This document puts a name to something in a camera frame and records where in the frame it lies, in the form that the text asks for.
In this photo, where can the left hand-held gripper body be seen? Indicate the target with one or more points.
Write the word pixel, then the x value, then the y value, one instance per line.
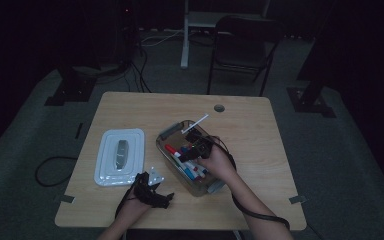
pixel 145 190

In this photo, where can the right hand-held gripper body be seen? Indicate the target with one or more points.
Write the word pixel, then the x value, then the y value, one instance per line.
pixel 205 146

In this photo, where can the group of coloured markers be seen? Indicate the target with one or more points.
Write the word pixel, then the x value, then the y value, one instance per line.
pixel 190 171

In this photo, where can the red capped marker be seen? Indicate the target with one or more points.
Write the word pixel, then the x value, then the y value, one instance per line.
pixel 171 149

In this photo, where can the clear brown storage box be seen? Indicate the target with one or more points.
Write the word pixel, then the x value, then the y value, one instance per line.
pixel 165 140

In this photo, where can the person's left hand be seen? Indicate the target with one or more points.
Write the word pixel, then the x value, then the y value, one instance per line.
pixel 131 206

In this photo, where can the person's right hand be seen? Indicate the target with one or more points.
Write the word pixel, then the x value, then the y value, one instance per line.
pixel 220 163

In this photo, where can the round grey table grommet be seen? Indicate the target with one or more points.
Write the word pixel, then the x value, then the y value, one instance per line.
pixel 219 108

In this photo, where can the black floor strip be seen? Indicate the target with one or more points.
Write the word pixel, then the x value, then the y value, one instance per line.
pixel 78 130

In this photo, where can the black folding chair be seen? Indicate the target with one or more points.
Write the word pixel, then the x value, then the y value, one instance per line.
pixel 243 46

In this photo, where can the black stand with square base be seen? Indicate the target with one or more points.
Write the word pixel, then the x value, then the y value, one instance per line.
pixel 71 90
pixel 310 101

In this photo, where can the black equipment tower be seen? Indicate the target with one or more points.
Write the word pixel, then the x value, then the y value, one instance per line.
pixel 126 33

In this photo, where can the white desk frame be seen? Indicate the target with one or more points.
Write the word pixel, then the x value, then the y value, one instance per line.
pixel 185 40

